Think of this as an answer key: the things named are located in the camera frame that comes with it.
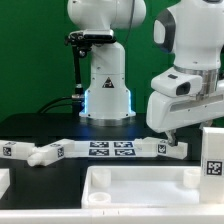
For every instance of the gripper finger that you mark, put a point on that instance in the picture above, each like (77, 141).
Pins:
(206, 124)
(172, 140)

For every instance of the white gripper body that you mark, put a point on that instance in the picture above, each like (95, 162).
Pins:
(165, 113)

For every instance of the white desk top tray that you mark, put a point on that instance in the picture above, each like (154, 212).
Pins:
(150, 187)

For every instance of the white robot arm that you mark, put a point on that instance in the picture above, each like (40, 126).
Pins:
(165, 63)

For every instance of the marker tag sheet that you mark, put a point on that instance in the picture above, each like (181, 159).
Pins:
(105, 149)

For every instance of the white block left edge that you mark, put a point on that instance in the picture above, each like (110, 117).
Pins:
(4, 181)

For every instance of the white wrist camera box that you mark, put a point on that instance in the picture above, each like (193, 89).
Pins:
(173, 83)

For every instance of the white front rail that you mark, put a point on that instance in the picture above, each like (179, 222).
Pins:
(114, 216)

